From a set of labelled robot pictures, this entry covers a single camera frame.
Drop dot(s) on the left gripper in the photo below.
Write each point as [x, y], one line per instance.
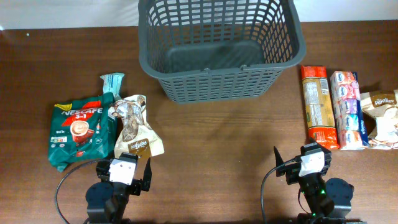
[137, 183]

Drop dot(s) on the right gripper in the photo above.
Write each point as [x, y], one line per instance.
[291, 173]

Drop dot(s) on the beige brown snack bag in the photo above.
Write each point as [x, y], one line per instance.
[137, 137]
[382, 107]

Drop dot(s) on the orange biscuit package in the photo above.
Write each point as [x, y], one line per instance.
[318, 107]

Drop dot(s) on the green Nescafe coffee bag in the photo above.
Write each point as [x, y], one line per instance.
[81, 130]

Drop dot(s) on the light teal wipes packet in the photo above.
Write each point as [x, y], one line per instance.
[112, 84]

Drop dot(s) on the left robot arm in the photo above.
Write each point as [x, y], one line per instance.
[108, 199]

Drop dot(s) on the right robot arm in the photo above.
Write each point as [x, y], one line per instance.
[328, 201]

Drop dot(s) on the grey plastic mesh basket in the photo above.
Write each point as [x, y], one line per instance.
[218, 50]

